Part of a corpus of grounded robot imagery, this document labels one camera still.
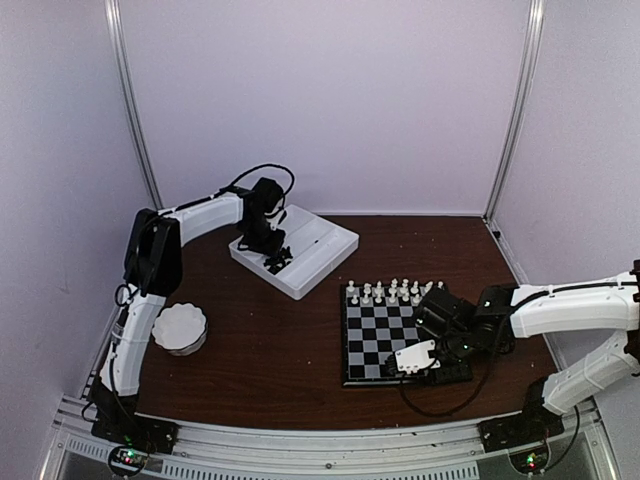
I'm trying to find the white chess pieces row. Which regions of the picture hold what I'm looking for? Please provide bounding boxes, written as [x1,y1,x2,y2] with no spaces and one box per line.
[343,278,448,307]

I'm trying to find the black and silver chessboard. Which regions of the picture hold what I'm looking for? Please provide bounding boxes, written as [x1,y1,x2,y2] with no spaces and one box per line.
[340,281,433,388]

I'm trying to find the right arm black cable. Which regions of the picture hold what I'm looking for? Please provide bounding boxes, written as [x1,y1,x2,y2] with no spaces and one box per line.
[397,319,506,417]

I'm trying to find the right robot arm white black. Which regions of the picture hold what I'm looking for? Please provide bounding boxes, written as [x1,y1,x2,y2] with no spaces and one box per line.
[393,266,639,442]

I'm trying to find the white scalloped bowl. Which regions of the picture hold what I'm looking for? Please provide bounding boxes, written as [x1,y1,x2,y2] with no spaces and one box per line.
[152,303,208,356]

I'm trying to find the aluminium frame post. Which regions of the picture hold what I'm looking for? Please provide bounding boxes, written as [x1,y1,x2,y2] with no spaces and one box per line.
[483,0,546,225]
[104,0,164,210]

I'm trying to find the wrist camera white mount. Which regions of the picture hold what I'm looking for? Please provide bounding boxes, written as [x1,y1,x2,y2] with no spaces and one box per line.
[265,206,287,231]
[392,340,441,375]

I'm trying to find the right aluminium frame post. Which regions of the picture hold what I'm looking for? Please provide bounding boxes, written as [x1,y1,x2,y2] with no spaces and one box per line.
[483,0,546,225]

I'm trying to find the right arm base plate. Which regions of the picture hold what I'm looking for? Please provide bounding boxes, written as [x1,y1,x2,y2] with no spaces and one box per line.
[478,410,564,453]

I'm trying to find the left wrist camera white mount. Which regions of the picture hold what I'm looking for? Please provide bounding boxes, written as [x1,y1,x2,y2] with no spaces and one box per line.
[265,206,287,231]

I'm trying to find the black chess pieces pile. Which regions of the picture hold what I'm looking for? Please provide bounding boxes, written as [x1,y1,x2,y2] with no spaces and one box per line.
[263,246,293,275]

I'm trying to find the aluminium front rail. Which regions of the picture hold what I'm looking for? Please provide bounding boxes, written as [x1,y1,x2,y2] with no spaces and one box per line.
[35,395,622,479]

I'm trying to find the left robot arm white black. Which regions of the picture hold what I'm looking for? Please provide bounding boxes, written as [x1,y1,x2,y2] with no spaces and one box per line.
[89,177,288,444]

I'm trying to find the left aluminium frame post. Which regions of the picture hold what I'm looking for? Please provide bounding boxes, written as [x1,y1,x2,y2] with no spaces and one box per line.
[104,0,164,210]

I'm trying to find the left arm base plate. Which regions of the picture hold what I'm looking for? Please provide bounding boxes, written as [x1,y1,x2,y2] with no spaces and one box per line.
[91,413,179,454]

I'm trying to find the white plastic tray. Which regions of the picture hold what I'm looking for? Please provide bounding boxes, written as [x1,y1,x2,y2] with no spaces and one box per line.
[229,204,359,300]

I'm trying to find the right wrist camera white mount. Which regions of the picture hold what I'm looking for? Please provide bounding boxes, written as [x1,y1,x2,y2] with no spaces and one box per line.
[392,340,441,375]

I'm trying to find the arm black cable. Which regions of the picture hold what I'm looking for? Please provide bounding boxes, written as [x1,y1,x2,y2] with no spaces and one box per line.
[219,162,296,201]
[397,319,506,417]

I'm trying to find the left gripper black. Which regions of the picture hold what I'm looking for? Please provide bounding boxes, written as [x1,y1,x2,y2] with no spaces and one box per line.
[241,216,286,258]

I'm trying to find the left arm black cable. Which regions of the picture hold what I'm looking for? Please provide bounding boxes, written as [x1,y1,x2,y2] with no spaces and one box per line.
[219,162,296,201]

